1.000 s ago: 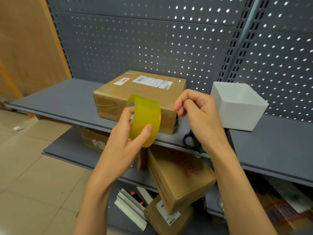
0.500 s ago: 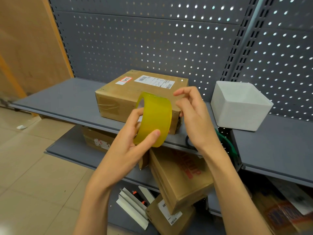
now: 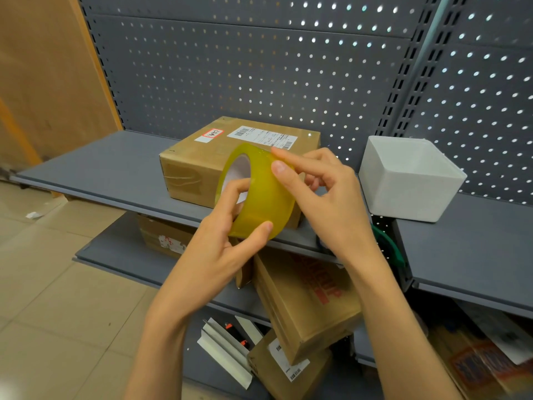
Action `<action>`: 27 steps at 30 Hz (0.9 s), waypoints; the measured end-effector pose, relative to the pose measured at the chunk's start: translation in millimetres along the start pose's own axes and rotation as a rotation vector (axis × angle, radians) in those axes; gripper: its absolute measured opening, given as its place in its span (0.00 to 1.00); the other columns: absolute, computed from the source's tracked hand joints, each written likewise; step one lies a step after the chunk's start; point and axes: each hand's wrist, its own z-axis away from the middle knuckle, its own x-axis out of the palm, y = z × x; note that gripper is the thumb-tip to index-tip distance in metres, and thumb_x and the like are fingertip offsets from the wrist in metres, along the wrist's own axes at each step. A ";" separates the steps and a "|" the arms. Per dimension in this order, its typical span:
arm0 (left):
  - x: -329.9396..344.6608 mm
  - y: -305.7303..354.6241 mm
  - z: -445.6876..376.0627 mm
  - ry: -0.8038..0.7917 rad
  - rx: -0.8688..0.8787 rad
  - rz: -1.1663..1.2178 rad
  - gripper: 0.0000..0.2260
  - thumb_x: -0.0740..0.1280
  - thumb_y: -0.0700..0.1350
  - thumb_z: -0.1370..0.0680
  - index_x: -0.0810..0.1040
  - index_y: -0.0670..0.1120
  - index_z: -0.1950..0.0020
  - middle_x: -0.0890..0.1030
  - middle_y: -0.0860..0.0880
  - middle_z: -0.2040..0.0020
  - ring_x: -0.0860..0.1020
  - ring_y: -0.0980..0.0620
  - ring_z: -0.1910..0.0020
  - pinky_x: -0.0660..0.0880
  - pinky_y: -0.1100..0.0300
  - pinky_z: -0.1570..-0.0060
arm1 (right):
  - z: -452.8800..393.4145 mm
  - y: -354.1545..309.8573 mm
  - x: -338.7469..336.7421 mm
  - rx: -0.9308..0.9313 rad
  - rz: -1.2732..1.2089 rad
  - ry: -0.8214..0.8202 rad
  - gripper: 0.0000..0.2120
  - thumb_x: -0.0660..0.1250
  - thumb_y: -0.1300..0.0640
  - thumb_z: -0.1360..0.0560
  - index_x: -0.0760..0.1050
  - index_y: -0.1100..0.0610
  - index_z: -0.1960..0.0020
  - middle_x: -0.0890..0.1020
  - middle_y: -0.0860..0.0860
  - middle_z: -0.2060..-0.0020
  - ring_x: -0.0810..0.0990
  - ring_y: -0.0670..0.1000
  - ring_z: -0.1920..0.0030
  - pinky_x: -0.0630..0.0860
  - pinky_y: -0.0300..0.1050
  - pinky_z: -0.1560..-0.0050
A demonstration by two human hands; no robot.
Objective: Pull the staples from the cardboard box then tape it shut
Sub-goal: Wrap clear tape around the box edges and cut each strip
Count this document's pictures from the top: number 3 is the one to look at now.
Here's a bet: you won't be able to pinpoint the person's left forearm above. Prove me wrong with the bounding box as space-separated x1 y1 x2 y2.
123 316 188 400

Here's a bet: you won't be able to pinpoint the person's right hand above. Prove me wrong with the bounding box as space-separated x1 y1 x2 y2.
269 146 380 271

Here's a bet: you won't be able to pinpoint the yellow tape roll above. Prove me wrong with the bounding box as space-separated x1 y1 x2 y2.
214 142 297 241

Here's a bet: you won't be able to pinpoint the cardboard box barcode label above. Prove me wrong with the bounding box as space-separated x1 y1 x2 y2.
246 328 334 400

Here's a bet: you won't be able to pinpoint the grey perforated back panel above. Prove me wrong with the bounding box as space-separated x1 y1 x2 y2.
79 0 438 173
401 0 533 207

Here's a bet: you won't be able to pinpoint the white plastic bin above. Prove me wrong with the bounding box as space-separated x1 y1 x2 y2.
358 135 468 224

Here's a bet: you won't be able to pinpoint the person's right forearm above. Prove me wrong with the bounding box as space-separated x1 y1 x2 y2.
343 249 461 400

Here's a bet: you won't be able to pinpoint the cardboard box torn white sticker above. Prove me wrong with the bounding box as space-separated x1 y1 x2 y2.
136 214 199 259

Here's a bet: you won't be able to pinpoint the brown wooden panel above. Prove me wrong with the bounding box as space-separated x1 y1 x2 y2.
0 0 122 176

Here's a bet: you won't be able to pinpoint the person's left hand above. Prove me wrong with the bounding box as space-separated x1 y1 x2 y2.
145 178 274 334

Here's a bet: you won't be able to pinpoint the cardboard box red lettering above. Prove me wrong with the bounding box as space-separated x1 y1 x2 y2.
253 248 363 366

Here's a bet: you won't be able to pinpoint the brown cardboard box white labels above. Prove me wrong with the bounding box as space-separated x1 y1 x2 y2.
159 116 321 229

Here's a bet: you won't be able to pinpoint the green handled needle-nose pliers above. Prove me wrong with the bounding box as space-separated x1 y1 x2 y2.
370 223 407 269

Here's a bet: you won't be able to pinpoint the cardboard box red blue print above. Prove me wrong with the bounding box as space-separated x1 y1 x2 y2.
429 320 533 400

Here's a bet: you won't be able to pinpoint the white flat strips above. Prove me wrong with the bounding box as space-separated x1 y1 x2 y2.
196 315 265 391

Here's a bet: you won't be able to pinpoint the grey slotted upright post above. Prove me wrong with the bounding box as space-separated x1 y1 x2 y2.
77 0 125 131
374 0 471 138

